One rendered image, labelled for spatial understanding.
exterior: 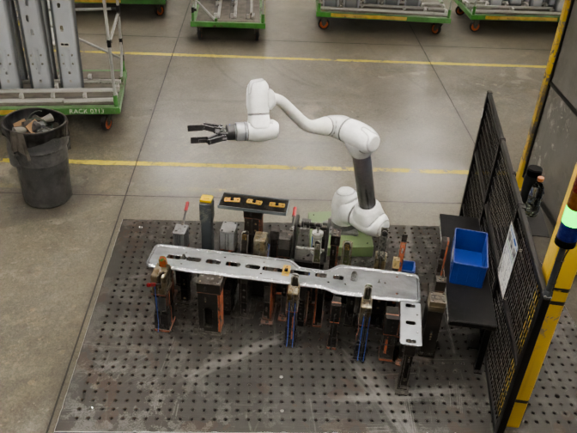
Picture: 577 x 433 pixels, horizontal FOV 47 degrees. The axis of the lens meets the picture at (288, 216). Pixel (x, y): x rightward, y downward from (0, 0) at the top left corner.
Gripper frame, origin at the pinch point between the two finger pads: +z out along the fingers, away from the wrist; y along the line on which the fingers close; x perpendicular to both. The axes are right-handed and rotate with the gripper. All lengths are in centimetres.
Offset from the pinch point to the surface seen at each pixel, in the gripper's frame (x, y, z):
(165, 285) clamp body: -67, -25, 17
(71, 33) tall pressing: -62, 385, 76
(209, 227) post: -66, 22, -11
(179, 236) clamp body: -62, 9, 7
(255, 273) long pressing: -67, -23, -27
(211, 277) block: -64, -26, -5
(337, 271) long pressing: -67, -28, -68
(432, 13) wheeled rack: -102, 590, -401
